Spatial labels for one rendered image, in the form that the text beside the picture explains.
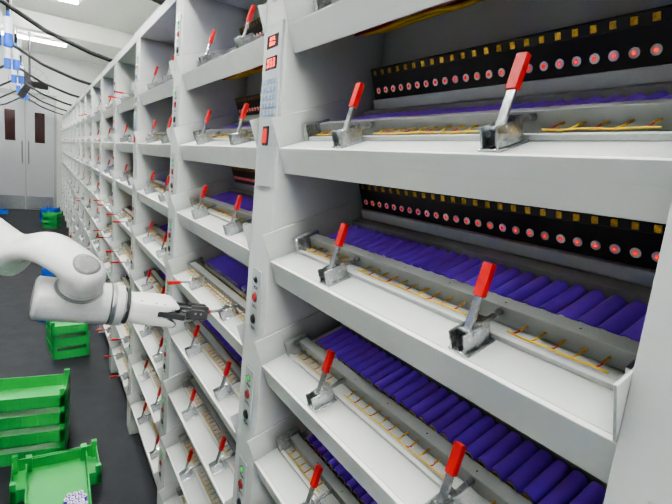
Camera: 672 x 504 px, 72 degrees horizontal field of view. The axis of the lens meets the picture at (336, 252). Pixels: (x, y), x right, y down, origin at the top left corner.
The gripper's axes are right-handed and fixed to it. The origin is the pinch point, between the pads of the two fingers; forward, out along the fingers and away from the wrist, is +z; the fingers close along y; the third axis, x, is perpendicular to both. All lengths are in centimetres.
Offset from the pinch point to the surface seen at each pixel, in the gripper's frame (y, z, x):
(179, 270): -44.3, 7.0, -0.2
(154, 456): -69, 20, -79
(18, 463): -104, -22, -99
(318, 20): 35, -4, 56
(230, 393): 1.1, 12.1, -19.3
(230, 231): 1.0, 3.0, 19.3
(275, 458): 28.0, 11.7, -19.7
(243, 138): 0.9, 1.1, 39.9
